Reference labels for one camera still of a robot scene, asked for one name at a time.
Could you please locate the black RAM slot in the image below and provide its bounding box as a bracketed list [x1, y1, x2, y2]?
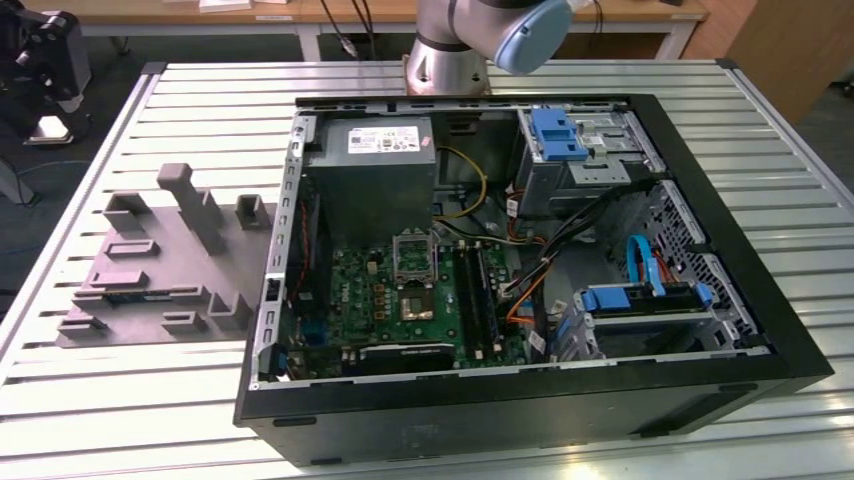
[452, 239, 486, 359]
[470, 239, 507, 351]

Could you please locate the wooden desk with white frame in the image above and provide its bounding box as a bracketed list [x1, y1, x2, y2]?
[72, 0, 708, 61]

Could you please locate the grey power supply unit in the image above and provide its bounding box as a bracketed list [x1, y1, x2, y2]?
[304, 115, 440, 236]

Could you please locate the black PC case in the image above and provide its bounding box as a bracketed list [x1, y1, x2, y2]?
[231, 92, 836, 469]

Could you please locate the blue plastic drive bracket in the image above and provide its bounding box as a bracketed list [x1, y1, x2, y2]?
[531, 108, 588, 162]

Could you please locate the blue flat wire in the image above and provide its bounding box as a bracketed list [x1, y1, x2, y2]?
[626, 233, 668, 296]

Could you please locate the green motherboard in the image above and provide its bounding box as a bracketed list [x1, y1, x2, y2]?
[276, 219, 535, 381]

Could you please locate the yellow wire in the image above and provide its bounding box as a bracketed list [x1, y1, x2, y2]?
[432, 144, 487, 220]

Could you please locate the CPU socket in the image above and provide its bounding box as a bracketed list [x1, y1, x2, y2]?
[396, 280, 440, 322]

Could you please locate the black wire bundle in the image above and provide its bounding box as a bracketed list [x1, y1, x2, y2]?
[496, 179, 659, 301]

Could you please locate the hard disk in blue carrier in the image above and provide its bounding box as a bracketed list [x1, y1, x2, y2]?
[578, 281, 716, 317]

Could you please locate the orange wire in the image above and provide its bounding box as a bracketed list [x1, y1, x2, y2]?
[504, 292, 539, 329]

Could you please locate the white furniture leg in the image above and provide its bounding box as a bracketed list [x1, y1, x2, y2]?
[0, 149, 36, 205]

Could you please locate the black cable with silver plug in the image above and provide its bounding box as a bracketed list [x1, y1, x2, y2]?
[317, 0, 375, 57]

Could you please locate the silver metal drive cage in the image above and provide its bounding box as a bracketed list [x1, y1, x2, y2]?
[516, 107, 668, 216]

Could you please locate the silver CPU chip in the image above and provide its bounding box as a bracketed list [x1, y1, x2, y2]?
[29, 115, 72, 140]

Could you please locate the silver metal disk bay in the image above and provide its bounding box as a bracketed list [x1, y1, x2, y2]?
[546, 279, 768, 361]

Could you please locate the grey parts rack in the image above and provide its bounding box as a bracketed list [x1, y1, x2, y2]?
[53, 163, 279, 351]

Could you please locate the black graphics card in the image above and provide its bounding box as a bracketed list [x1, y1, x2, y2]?
[357, 342, 455, 374]

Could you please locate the brown wooden cabinet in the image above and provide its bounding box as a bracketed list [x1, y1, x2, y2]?
[683, 0, 854, 126]

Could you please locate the RAM stick with blue label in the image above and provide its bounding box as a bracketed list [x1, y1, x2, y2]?
[99, 293, 176, 306]

